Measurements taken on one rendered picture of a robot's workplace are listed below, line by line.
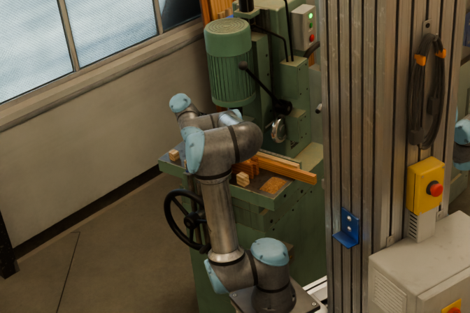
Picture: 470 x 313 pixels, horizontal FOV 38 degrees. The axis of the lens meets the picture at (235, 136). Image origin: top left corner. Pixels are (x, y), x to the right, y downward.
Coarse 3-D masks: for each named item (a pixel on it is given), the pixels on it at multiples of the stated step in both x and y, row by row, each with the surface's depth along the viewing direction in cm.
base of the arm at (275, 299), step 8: (256, 288) 224; (280, 288) 221; (288, 288) 224; (256, 296) 225; (264, 296) 222; (272, 296) 221; (280, 296) 222; (288, 296) 224; (296, 296) 228; (256, 304) 225; (264, 304) 223; (272, 304) 222; (280, 304) 222; (288, 304) 224; (264, 312) 224; (272, 312) 223; (280, 312) 223
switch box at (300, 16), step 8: (296, 8) 275; (304, 8) 275; (312, 8) 275; (296, 16) 272; (304, 16) 271; (312, 16) 276; (296, 24) 274; (304, 24) 273; (296, 32) 276; (304, 32) 274; (312, 32) 279; (296, 40) 278; (304, 40) 276; (296, 48) 280; (304, 48) 278
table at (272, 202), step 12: (180, 144) 306; (168, 156) 298; (180, 156) 297; (168, 168) 296; (180, 168) 290; (252, 180) 277; (264, 180) 276; (288, 180) 275; (240, 192) 275; (252, 192) 270; (264, 192) 269; (276, 192) 268; (288, 192) 273; (264, 204) 269; (276, 204) 268
